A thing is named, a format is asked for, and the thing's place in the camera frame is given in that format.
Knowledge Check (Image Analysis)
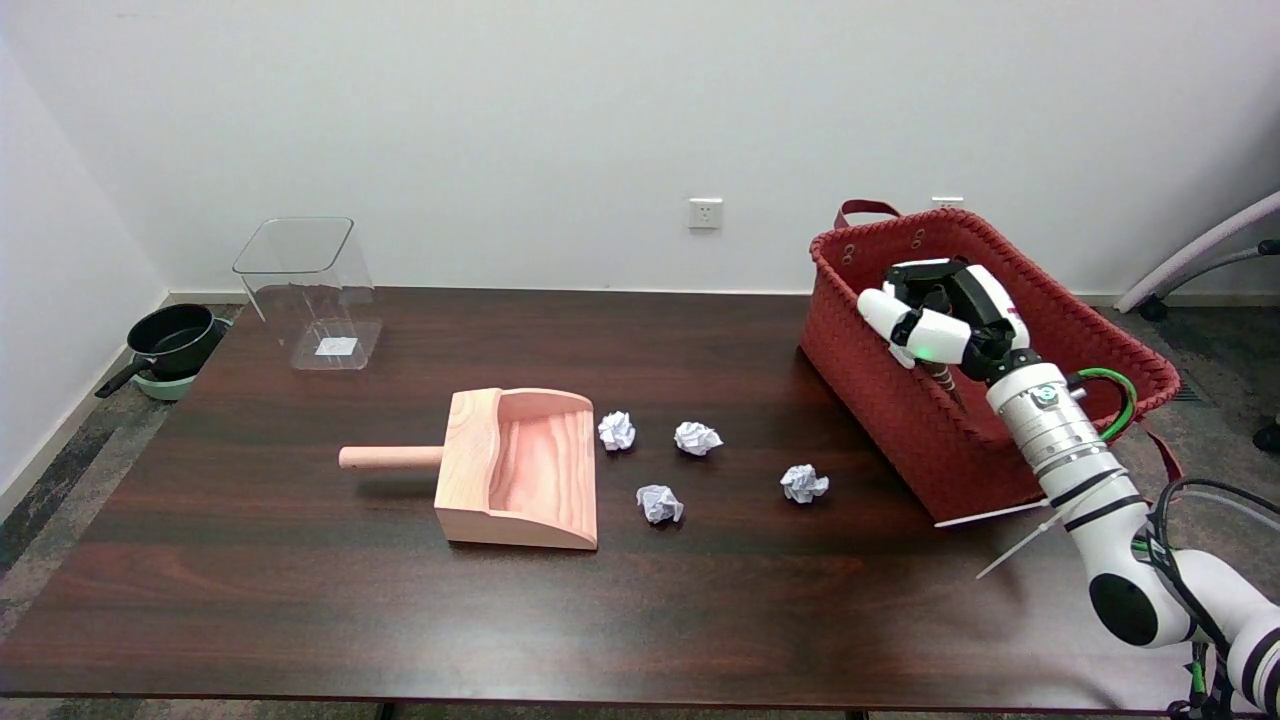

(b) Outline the white zip tie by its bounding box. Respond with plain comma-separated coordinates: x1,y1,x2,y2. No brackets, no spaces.
934,499,1053,529
976,508,1067,581

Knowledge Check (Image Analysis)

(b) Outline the black cable bundle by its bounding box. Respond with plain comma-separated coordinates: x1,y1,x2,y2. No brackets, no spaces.
1138,477,1280,720

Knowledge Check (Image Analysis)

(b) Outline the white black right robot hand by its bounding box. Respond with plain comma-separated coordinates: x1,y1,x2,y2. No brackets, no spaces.
857,258,1032,384

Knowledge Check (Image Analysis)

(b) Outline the clear plastic container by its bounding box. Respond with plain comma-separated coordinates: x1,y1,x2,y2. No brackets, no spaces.
232,216,385,373

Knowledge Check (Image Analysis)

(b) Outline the brown hand broom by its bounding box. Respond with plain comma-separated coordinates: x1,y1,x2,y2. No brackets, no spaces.
922,284,969,411

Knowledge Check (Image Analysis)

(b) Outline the red-brown woven basket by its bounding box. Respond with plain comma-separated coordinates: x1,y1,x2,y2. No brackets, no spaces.
799,198,1184,528

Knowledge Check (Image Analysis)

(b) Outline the black saucepan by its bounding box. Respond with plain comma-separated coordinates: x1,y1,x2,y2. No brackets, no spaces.
95,303,223,400

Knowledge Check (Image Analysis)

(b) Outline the wooden dustpan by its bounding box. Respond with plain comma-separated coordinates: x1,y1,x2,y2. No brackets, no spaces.
338,387,600,552

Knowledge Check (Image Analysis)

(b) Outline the pale green pot base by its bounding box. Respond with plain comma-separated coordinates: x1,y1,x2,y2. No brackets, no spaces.
132,316,233,403

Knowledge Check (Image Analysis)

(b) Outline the green cable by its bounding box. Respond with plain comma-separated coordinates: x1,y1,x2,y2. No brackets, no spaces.
1072,367,1139,443

